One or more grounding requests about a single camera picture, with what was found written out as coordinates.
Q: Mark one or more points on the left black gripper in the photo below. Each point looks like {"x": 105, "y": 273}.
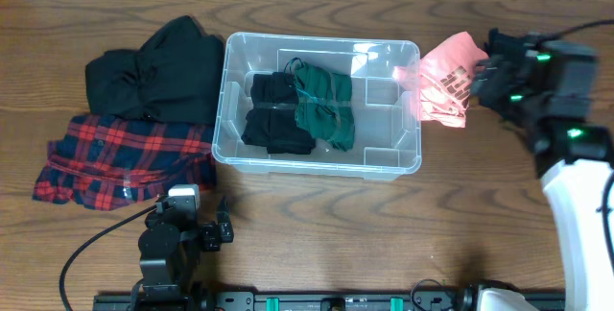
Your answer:
{"x": 212, "y": 241}

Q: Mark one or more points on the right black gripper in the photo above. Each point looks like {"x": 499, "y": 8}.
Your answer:
{"x": 496, "y": 83}

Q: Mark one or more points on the black taped garment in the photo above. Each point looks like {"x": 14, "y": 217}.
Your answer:
{"x": 271, "y": 122}

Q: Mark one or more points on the dark green garment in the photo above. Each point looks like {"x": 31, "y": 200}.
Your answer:
{"x": 324, "y": 104}

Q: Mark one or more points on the navy garment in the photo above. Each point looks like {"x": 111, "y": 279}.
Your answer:
{"x": 511, "y": 48}

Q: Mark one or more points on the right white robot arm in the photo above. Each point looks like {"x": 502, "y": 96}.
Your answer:
{"x": 574, "y": 162}

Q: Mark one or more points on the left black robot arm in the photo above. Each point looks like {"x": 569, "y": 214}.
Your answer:
{"x": 173, "y": 242}

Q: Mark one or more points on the coral pink printed shirt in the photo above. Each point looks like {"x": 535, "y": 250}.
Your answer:
{"x": 445, "y": 77}

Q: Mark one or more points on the clear plastic storage bin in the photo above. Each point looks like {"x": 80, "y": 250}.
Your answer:
{"x": 384, "y": 102}

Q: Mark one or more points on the red navy plaid shirt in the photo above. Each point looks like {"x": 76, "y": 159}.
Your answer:
{"x": 104, "y": 162}

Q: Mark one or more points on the large black folded garment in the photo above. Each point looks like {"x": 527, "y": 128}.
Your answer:
{"x": 175, "y": 76}

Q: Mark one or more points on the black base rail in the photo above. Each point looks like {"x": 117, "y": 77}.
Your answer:
{"x": 248, "y": 301}

